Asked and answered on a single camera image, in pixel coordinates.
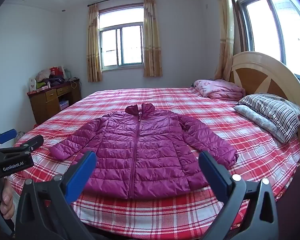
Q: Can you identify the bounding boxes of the wooden headboard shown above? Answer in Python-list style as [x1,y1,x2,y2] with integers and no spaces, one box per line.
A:
[230,51,300,173]

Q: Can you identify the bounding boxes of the striped pillow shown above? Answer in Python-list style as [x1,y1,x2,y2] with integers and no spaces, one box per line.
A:
[238,93,300,143]

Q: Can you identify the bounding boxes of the grey floral pillow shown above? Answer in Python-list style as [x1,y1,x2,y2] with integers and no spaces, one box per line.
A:
[233,104,294,144]

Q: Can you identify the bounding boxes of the bed with red plaid sheet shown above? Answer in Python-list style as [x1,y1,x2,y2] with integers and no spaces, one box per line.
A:
[6,87,300,233]

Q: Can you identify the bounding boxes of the person's left hand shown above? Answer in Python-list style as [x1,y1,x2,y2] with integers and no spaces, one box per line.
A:
[0,177,16,232]

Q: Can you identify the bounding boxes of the wooden desk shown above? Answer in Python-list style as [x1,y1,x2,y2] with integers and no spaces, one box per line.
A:
[27,78,82,125]

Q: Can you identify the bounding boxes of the white cable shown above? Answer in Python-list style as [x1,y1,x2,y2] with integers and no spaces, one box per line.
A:
[69,77,81,90]

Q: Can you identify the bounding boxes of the dark purple cloth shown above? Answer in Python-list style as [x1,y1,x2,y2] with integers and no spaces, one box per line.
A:
[47,76,65,86]

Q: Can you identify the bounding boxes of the large window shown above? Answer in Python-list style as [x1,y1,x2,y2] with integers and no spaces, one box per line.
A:
[227,0,300,85]

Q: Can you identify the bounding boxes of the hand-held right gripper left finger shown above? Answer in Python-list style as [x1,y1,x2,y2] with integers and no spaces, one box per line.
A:
[15,151,97,240]

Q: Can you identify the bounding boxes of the small sliding window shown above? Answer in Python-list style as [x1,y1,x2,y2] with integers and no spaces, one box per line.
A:
[98,2,145,72]

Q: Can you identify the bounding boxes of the pink blanket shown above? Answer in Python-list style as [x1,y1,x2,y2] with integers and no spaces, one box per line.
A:
[192,79,246,100]

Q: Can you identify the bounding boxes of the beige patterned curtain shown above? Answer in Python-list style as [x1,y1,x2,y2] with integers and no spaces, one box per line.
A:
[143,0,163,78]
[87,3,103,83]

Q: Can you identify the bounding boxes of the pink plastic bag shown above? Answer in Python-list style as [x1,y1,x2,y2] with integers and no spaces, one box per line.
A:
[37,69,51,81]

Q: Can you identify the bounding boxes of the purple puffer jacket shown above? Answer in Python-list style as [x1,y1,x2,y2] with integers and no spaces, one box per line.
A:
[49,102,239,200]

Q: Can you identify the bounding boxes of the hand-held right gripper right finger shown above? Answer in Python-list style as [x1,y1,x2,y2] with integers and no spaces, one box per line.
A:
[198,151,279,240]

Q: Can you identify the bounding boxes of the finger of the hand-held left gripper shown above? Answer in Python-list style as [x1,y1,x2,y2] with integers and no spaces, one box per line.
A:
[0,129,17,148]
[0,135,44,157]

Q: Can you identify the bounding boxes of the red gift bag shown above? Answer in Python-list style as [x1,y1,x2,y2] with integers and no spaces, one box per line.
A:
[49,66,63,78]

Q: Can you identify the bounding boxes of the long beige curtain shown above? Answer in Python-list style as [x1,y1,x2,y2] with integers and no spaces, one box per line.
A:
[214,0,235,80]

